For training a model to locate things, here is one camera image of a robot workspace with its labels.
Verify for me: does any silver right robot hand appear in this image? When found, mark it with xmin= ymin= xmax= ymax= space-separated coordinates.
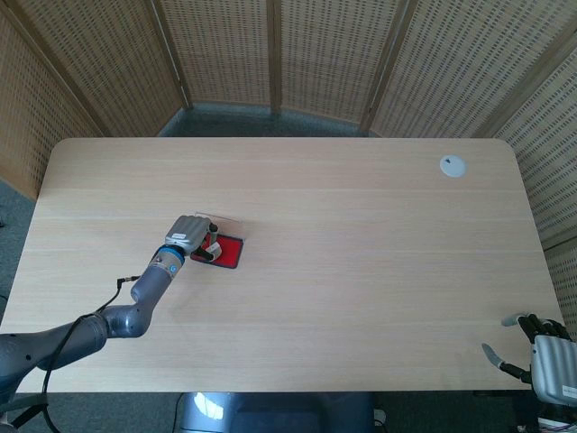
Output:
xmin=481 ymin=309 xmax=577 ymax=407

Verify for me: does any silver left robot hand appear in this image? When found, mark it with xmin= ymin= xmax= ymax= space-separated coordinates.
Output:
xmin=163 ymin=215 xmax=222 ymax=263

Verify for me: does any red ink pad clear lid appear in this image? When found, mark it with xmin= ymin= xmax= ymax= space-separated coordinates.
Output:
xmin=188 ymin=209 xmax=247 ymax=271

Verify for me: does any perforated wooden screen panel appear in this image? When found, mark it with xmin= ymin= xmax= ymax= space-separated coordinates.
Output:
xmin=8 ymin=0 xmax=193 ymax=136
xmin=151 ymin=0 xmax=283 ymax=110
xmin=542 ymin=237 xmax=577 ymax=340
xmin=477 ymin=31 xmax=577 ymax=250
xmin=268 ymin=0 xmax=409 ymax=130
xmin=360 ymin=0 xmax=577 ymax=139
xmin=0 ymin=8 xmax=110 ymax=202

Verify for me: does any dark grey robot torso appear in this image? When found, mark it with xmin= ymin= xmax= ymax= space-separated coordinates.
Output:
xmin=175 ymin=391 xmax=376 ymax=433

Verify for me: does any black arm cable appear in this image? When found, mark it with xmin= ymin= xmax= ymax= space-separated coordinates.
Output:
xmin=41 ymin=274 xmax=142 ymax=394

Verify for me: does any grey round cable grommet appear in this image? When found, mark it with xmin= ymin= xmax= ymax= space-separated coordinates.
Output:
xmin=439 ymin=154 xmax=469 ymax=179

